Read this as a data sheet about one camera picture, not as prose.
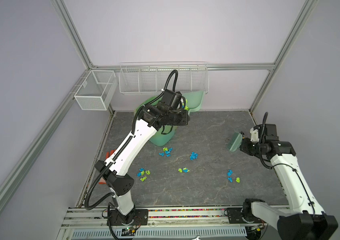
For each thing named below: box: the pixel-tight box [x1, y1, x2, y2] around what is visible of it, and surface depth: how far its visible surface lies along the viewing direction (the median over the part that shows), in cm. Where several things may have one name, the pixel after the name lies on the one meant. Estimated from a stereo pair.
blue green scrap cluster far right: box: [227, 169, 241, 183], surface depth 88 cm
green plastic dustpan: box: [182, 90, 208, 116], surface depth 77 cm
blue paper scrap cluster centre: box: [189, 151, 199, 161], surface depth 96 cm
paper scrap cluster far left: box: [136, 168, 151, 182], surface depth 89 cm
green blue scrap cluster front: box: [178, 167, 190, 173], surface depth 91 cm
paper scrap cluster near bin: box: [158, 147, 174, 157], surface depth 98 cm
